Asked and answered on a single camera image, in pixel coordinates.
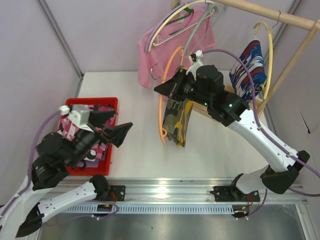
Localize pink camouflage trousers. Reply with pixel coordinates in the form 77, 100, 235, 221
57, 104, 114, 162

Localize green yellow camouflage trousers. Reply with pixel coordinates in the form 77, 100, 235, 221
162, 88, 193, 147

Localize orange hanger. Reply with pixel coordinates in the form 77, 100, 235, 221
158, 46, 185, 147

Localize mint green hanger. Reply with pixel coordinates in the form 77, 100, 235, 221
183, 2, 220, 59

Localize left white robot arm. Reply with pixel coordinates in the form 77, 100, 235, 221
0, 105, 133, 240

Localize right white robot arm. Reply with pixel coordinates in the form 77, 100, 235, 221
154, 65, 310, 198

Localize lilac hanger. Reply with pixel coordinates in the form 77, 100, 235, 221
147, 0, 218, 52

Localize cream hanger left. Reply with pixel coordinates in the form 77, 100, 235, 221
144, 3, 211, 51

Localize cream hanger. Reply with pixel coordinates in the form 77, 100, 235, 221
253, 21, 274, 100
144, 3, 211, 51

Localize dark green hanger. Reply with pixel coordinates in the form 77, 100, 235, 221
164, 6, 195, 26

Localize cream hanger right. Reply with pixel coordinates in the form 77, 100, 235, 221
253, 21, 274, 100

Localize red plastic bin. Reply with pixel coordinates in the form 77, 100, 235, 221
65, 97, 118, 176

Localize pink t-shirt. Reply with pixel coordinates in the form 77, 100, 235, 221
137, 19, 216, 88

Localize blue red white shorts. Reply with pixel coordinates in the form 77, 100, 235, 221
229, 39, 267, 103

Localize wooden clothes rack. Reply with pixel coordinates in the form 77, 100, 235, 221
171, 0, 320, 121

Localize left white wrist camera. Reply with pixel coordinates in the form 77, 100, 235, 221
59, 104, 94, 132

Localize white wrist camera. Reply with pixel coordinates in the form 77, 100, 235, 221
186, 50, 204, 77
59, 104, 94, 132

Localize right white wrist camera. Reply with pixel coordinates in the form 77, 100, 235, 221
186, 50, 204, 77

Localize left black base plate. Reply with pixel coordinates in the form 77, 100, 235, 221
106, 185, 126, 203

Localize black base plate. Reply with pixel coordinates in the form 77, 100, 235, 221
106, 185, 126, 203
209, 185, 261, 203

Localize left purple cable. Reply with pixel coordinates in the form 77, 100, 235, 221
0, 109, 120, 226

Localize aluminium mounting rail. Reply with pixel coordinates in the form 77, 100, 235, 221
34, 177, 308, 206

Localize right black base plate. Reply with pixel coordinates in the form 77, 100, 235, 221
209, 185, 261, 203

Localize white slotted cable duct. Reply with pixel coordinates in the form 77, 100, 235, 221
64, 203, 235, 215

